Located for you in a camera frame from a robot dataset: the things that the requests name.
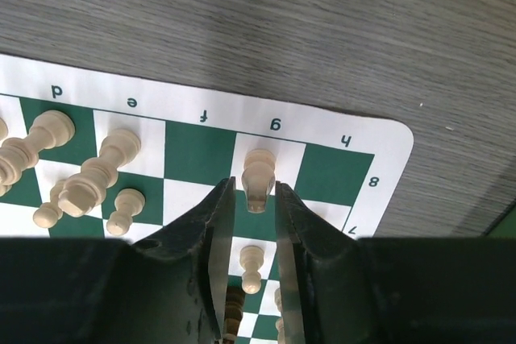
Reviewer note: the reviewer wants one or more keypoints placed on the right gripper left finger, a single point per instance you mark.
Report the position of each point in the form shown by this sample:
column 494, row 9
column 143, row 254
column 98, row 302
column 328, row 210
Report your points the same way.
column 184, row 301

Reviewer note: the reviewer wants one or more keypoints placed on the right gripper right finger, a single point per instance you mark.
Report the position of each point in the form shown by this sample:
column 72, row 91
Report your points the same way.
column 320, row 287

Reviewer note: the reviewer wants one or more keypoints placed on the green white chess board mat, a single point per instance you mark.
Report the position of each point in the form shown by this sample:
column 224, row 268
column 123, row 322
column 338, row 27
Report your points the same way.
column 343, row 167

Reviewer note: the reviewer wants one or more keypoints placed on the light wooden bishop piece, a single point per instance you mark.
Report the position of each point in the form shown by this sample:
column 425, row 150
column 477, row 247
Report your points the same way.
column 258, row 178

